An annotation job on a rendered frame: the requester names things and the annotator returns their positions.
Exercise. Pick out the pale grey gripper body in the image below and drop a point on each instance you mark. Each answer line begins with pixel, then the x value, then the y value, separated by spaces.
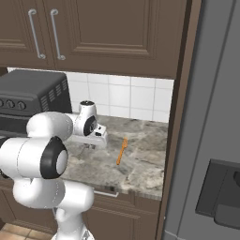
pixel 93 141

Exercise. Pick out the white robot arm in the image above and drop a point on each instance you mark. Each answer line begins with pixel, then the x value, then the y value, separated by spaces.
pixel 34 157

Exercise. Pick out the brown drawer front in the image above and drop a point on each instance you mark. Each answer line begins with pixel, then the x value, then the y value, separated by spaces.
pixel 125 200

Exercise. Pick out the brown lower cabinet door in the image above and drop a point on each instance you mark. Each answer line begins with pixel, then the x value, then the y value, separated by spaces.
pixel 125 223

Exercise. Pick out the brown cabinet door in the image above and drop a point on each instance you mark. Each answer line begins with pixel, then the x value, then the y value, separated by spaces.
pixel 125 223
pixel 15 31
pixel 118 31

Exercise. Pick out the brown lower cabinet run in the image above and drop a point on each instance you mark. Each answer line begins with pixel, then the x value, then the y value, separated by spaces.
pixel 7 206

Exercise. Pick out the brown upper cabinet door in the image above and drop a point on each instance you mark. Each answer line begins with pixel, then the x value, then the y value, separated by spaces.
pixel 15 31
pixel 118 31

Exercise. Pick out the orange wooden spoon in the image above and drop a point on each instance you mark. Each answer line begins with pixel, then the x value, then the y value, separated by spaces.
pixel 122 151

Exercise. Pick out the black toaster oven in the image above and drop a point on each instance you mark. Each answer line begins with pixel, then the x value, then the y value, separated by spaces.
pixel 28 90

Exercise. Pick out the brown tall side panel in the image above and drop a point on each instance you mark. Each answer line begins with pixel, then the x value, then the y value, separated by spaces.
pixel 176 109

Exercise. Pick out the grey fridge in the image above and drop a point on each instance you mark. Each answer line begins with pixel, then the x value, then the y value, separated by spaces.
pixel 206 109

